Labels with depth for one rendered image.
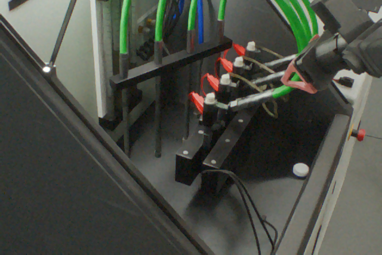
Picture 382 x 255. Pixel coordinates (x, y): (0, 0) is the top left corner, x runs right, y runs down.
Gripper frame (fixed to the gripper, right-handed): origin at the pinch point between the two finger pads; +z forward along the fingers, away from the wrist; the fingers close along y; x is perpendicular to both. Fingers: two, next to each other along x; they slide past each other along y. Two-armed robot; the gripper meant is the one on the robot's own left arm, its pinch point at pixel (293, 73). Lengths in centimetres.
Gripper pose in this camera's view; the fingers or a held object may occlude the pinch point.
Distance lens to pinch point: 101.8
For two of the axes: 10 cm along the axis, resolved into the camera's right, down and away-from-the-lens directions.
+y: -6.0, 6.2, -5.0
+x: 6.4, 7.5, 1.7
